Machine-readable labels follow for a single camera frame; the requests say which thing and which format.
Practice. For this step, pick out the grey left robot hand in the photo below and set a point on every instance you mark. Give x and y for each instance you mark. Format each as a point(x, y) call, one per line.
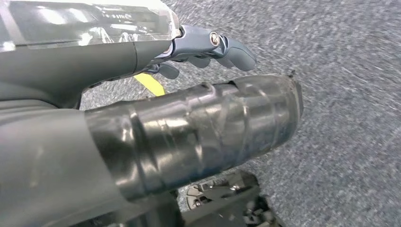
point(78, 59)

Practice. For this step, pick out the black robot foot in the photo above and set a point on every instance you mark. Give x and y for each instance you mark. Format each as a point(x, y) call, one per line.
point(225, 200)

